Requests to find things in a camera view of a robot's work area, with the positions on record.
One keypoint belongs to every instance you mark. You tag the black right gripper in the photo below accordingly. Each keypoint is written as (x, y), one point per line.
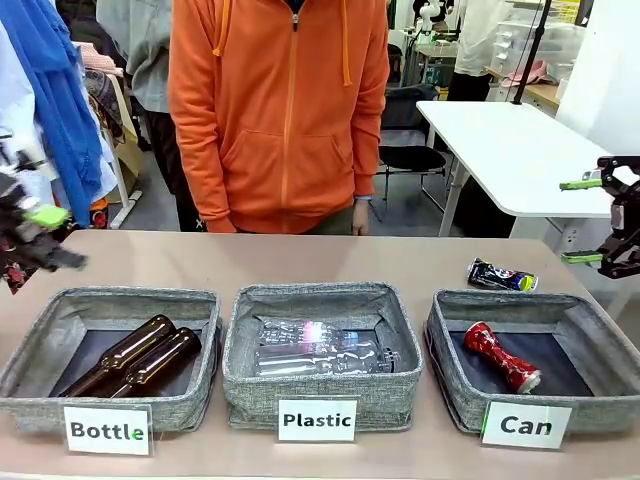
(625, 220)

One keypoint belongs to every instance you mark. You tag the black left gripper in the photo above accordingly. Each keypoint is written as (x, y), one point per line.
(30, 245)

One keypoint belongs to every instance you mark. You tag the crushed dark blue can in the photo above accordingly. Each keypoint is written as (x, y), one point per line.
(500, 276)

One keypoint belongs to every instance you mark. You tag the brown glass bottle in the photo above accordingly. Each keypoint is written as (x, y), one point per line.
(165, 357)
(135, 347)

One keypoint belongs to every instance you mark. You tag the crushed red can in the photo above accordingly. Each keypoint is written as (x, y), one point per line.
(500, 357)

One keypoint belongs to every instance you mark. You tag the crushed clear plastic bottle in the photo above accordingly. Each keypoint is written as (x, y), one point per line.
(300, 332)
(320, 361)

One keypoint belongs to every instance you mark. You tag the person's left forearm orange sleeve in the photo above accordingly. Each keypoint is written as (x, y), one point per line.
(367, 150)

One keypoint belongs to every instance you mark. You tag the person's right forearm orange sleeve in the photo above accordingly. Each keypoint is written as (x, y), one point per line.
(197, 165)

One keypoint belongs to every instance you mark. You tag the grey fabric basket Bottle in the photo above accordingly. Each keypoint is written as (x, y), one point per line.
(30, 400)

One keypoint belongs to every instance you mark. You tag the white Can label sign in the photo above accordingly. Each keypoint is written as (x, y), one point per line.
(526, 425)

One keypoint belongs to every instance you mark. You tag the grey fabric basket Can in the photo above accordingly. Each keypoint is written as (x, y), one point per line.
(460, 395)

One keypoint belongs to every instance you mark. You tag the grey fabric basket Plastic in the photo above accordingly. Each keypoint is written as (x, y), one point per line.
(320, 387)

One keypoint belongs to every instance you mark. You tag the person's left hand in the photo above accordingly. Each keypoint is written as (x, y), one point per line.
(360, 217)

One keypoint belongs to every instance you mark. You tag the white clothes rack leg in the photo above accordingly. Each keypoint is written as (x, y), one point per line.
(122, 195)

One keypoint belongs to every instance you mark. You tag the white side table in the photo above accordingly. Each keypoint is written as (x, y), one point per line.
(515, 155)

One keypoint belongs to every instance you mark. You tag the dark hanging garment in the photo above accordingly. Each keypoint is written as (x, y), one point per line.
(167, 160)

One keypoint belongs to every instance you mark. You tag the white hanging garment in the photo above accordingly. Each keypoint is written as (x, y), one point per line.
(15, 110)

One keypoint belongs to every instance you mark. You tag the blue hanging garment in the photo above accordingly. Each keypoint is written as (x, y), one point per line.
(55, 100)

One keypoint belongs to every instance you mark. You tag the patterned brown cloth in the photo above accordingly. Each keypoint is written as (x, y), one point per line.
(102, 97)

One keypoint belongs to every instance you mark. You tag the pink cloth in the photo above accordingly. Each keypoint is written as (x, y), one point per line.
(532, 72)

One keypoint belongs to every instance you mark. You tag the black stand pole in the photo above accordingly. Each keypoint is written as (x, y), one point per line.
(530, 55)

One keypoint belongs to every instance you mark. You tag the black office chair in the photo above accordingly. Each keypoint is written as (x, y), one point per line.
(410, 145)

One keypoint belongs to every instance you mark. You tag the white plastic storage drawers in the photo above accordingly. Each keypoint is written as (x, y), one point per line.
(510, 45)

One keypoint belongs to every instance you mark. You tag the grey hanging hoodie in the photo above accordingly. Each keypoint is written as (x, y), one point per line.
(145, 60)

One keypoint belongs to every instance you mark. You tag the white Bottle label sign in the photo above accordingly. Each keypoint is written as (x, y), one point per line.
(107, 430)

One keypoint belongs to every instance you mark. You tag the background person white shirt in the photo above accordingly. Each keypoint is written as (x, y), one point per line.
(472, 45)

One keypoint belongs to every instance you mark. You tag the person in orange hoodie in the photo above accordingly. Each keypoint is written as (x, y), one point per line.
(280, 125)

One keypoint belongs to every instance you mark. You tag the white Plastic label sign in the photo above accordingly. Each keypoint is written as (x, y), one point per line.
(317, 420)

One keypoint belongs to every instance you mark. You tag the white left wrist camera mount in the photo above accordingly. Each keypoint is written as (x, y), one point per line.
(30, 160)

